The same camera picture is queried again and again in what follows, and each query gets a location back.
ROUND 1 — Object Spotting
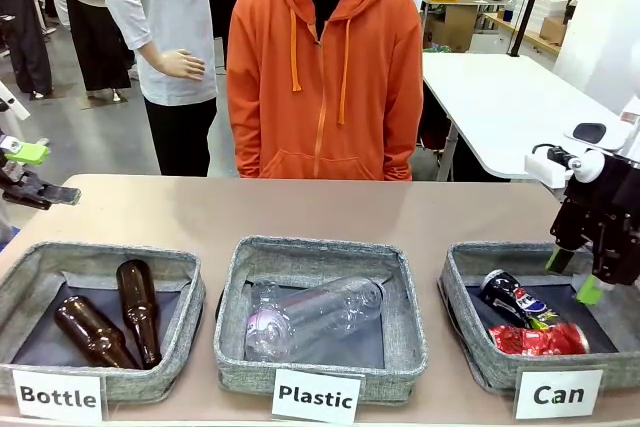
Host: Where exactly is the white side table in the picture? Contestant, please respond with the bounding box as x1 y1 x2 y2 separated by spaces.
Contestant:
421 50 632 183

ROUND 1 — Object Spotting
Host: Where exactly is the grey fabric bottle basket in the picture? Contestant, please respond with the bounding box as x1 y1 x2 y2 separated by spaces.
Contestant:
0 240 208 403

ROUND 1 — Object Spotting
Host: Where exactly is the stack of white boxes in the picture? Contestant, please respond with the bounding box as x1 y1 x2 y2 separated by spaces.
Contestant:
532 0 576 23

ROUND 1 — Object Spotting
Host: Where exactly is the black undershirt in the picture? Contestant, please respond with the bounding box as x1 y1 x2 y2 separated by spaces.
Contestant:
304 0 347 43

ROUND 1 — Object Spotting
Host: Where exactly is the large cardboard box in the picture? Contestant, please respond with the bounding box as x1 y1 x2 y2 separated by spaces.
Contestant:
430 0 479 52

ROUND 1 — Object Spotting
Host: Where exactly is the bystander's bare hand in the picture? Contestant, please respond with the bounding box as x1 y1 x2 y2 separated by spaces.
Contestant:
149 48 207 82

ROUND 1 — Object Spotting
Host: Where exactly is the white Plastic label sign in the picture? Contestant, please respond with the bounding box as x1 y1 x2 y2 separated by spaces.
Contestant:
272 368 365 426

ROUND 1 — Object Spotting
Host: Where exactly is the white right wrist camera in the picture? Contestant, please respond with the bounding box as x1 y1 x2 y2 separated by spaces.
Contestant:
524 144 606 186

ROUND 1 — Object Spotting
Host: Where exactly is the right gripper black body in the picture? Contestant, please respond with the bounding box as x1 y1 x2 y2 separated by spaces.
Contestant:
563 152 640 229

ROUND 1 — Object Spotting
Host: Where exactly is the brown glass bottle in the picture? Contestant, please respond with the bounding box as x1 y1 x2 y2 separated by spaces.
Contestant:
53 295 144 371
115 259 164 371

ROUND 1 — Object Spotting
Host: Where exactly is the white Bottle label sign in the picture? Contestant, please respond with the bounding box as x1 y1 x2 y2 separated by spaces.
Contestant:
12 369 106 423

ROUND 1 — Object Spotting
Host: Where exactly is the small cardboard box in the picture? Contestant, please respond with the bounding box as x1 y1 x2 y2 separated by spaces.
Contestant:
538 16 569 46

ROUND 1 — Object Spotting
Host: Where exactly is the bystander's forearm white sleeve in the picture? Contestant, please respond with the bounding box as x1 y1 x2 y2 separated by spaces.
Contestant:
102 0 166 68

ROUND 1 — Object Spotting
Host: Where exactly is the white Can label sign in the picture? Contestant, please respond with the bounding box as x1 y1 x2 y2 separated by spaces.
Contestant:
514 369 605 421

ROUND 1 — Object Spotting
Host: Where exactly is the crushed red soda can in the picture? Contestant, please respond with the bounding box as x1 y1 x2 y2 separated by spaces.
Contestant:
488 321 591 358

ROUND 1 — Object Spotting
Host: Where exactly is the person's right forearm orange sleeve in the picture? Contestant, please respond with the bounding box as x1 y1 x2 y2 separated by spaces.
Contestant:
227 71 264 179

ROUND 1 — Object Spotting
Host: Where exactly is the grey fabric can basket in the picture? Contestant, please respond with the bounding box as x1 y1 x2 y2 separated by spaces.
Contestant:
438 241 640 393

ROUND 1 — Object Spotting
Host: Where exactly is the wooden workbench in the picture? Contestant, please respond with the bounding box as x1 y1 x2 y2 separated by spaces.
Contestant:
483 11 561 54

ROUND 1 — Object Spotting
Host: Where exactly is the black stand pole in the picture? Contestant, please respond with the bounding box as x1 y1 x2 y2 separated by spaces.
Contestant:
507 0 551 59

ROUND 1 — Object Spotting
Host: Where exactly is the bystander in dark clothes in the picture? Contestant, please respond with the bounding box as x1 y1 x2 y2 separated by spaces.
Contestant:
0 0 55 98

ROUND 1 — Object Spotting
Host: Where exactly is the clear plastic bottle pink label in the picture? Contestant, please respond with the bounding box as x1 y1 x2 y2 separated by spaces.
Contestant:
243 275 385 363

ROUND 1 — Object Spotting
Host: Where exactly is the person in orange hoodie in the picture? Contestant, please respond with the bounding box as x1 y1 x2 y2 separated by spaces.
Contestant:
226 0 425 182

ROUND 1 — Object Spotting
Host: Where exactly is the bystander in black skirt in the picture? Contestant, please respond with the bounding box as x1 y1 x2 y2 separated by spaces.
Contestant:
53 0 132 93

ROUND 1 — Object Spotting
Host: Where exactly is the person's left forearm orange sleeve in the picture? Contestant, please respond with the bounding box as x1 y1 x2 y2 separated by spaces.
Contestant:
384 71 425 182

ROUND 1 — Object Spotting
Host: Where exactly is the grey fabric plastic basket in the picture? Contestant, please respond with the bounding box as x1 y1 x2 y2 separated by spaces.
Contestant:
213 235 430 403

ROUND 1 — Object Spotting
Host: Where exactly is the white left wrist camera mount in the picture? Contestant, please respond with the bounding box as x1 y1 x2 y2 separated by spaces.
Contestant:
0 79 31 122

